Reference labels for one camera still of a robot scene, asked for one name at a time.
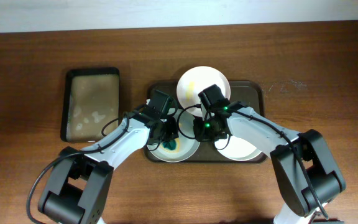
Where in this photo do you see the pale blue plate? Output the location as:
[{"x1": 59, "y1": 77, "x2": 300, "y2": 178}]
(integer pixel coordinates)
[{"x1": 144, "y1": 111, "x2": 200, "y2": 162}]

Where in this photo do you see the green yellow sponge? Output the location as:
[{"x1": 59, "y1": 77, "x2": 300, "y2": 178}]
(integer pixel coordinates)
[{"x1": 161, "y1": 139, "x2": 180, "y2": 153}]

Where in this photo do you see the white top plate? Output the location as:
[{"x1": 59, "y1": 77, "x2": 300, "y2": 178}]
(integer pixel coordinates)
[{"x1": 177, "y1": 66, "x2": 231, "y2": 108}]

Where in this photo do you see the white plate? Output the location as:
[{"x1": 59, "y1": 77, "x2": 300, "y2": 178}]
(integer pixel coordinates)
[
  {"x1": 177, "y1": 66, "x2": 231, "y2": 108},
  {"x1": 213, "y1": 129, "x2": 262, "y2": 162}
]

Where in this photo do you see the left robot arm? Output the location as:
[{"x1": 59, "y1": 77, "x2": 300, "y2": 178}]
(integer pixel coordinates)
[{"x1": 38, "y1": 90, "x2": 178, "y2": 224}]

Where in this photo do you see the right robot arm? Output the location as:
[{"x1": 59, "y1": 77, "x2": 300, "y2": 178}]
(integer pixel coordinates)
[{"x1": 195, "y1": 85, "x2": 346, "y2": 223}]

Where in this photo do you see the dark brown serving tray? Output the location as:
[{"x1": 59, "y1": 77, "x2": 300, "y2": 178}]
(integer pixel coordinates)
[{"x1": 147, "y1": 80, "x2": 267, "y2": 164}]

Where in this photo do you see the white right plate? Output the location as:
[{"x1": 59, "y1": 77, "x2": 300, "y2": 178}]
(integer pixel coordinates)
[{"x1": 213, "y1": 129, "x2": 262, "y2": 162}]

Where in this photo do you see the black soapy water tub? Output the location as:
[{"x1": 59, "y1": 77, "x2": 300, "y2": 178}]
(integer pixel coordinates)
[{"x1": 60, "y1": 67, "x2": 120, "y2": 142}]

